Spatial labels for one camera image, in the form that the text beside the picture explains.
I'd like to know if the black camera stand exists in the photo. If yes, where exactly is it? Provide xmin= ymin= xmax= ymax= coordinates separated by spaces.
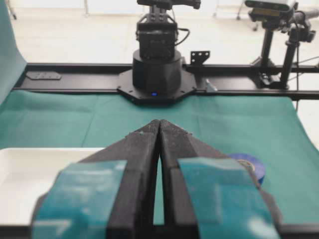
xmin=250 ymin=9 xmax=316 ymax=90

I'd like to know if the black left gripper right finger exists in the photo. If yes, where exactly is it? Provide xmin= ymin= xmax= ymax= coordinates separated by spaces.
xmin=159 ymin=120 xmax=281 ymax=239

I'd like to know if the black angle bracket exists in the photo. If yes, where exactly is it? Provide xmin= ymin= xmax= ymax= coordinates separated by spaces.
xmin=190 ymin=51 xmax=210 ymax=66

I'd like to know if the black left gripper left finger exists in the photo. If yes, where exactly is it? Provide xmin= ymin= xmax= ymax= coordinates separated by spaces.
xmin=31 ymin=120 xmax=160 ymax=239

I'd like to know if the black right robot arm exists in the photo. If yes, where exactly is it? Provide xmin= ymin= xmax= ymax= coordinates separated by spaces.
xmin=117 ymin=0 xmax=201 ymax=103

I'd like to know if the white plastic tray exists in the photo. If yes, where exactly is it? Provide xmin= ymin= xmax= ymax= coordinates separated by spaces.
xmin=0 ymin=148 xmax=99 ymax=226

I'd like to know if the green table cloth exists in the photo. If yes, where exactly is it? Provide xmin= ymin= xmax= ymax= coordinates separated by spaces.
xmin=0 ymin=1 xmax=319 ymax=224

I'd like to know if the blue tape roll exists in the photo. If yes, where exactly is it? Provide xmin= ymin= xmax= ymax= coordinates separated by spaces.
xmin=229 ymin=153 xmax=266 ymax=184

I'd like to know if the grey camera on stand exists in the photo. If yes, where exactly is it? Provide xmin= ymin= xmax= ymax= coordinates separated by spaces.
xmin=244 ymin=0 xmax=297 ymax=12

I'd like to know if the black aluminium rail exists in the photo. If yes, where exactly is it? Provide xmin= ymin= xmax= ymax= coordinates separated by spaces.
xmin=13 ymin=64 xmax=319 ymax=104

